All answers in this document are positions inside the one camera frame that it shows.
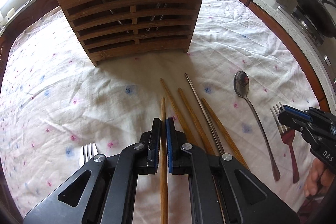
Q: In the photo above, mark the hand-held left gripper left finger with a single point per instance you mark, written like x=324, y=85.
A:
x=157, y=140

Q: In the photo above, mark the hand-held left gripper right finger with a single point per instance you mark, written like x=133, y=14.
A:
x=169, y=145

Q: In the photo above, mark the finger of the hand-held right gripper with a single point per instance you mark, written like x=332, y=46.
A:
x=290, y=121
x=298, y=113

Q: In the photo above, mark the small metal fork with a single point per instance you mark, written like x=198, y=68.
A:
x=290, y=150

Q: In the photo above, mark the person's right hand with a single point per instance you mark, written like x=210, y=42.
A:
x=313, y=179

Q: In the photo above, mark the metal spoon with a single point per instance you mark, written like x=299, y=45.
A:
x=241, y=82

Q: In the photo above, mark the large metal fork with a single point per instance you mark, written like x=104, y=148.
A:
x=88, y=153

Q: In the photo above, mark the gas stove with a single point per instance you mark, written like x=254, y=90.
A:
x=307, y=29

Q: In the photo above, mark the black wok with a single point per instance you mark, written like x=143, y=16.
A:
x=309, y=8

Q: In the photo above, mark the white floral tablecloth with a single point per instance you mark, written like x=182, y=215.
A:
x=65, y=82

